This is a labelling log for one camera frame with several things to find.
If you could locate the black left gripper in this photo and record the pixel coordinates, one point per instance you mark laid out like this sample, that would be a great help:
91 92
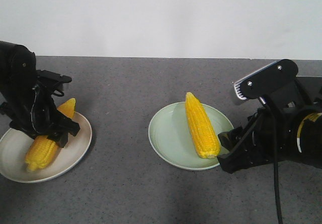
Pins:
32 108

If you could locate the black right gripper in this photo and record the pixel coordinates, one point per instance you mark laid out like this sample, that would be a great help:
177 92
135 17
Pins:
271 137

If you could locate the yellow corn cob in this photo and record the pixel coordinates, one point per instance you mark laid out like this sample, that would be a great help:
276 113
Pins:
42 152
206 142

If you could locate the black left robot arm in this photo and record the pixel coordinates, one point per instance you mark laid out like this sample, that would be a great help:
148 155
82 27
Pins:
14 57

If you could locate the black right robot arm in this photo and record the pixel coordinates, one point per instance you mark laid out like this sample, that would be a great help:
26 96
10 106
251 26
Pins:
309 132

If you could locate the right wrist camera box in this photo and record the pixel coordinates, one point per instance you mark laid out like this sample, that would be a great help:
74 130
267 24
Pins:
278 82

